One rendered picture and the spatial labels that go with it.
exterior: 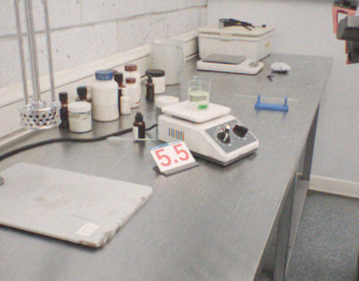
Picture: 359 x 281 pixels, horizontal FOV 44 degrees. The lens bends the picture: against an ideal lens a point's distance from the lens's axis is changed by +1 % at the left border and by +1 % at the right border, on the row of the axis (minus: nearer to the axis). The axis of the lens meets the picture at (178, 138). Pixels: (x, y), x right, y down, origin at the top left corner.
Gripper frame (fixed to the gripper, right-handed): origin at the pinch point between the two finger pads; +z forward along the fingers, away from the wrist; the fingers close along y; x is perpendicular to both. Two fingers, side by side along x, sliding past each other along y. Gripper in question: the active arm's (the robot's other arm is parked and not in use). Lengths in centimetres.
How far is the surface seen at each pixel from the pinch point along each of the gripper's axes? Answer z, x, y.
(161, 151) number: -39, -59, 37
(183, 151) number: -37, -55, 36
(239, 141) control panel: -35, -42, 34
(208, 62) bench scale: 46, -39, -17
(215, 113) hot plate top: -34, -47, 27
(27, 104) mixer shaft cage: -62, -80, 33
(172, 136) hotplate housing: -31, -57, 32
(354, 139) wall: 97, 44, 6
